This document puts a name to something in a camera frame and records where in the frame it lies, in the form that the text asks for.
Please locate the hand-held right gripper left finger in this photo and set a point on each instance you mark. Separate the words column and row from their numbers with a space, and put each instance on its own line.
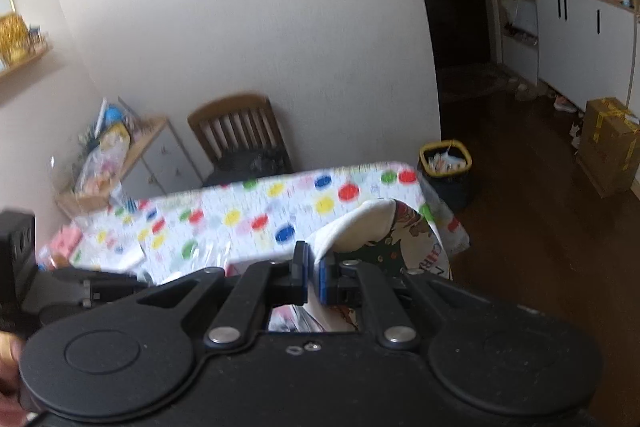
column 300, row 272

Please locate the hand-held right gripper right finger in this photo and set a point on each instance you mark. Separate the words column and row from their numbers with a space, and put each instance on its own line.
column 327, row 282

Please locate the printed Christmas stocking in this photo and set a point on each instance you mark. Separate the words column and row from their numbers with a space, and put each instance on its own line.
column 400, row 232

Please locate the person's left hand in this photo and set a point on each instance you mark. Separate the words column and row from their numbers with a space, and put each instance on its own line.
column 7, row 349

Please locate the pink printed cloth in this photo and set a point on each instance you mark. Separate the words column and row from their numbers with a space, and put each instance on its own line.
column 62, row 244

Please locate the black plastic bag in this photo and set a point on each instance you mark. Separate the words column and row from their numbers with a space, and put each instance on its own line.
column 250, row 164

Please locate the pile of clear plastic bags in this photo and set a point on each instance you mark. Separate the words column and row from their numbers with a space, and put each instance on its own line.
column 100, row 162

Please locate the yellow-rimmed black trash bin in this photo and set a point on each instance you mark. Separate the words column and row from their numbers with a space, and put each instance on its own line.
column 445, row 177

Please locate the wooden chair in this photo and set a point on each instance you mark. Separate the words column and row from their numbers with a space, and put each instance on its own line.
column 235, row 127

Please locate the blue ball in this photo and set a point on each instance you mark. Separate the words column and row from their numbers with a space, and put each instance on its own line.
column 115, row 114

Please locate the wooden side cabinet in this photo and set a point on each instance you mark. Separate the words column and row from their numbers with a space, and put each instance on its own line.
column 160, row 157

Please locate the golden figurine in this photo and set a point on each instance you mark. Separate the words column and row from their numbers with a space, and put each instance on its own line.
column 12, row 37

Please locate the small toy figure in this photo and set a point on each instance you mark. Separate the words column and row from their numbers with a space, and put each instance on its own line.
column 35, row 36

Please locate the pair of light sneakers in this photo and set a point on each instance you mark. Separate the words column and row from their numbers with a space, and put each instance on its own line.
column 576, row 134

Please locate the white sneaker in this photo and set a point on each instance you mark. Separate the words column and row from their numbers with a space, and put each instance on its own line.
column 565, row 104

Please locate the brown cardboard box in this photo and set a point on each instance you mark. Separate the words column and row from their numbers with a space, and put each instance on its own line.
column 610, row 147

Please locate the white plastic bag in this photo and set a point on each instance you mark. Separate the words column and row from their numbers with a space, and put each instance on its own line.
column 520, row 14

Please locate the white lower cabinet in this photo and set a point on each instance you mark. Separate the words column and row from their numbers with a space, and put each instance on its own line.
column 580, row 42

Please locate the wooden wall shelf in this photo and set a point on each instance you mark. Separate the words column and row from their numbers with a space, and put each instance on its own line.
column 25, row 59

